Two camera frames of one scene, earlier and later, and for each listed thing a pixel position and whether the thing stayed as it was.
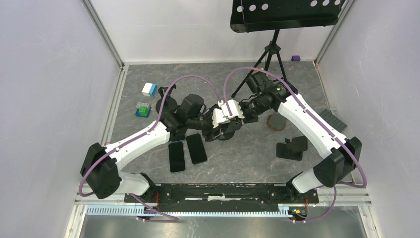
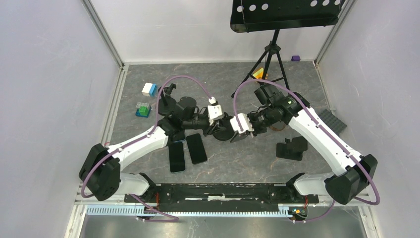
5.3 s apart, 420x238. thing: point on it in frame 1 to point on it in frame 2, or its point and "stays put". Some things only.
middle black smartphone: (196, 148) stays put
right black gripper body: (250, 110) to (260, 120)
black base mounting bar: (222, 197) stays put
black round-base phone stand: (230, 130) stays put
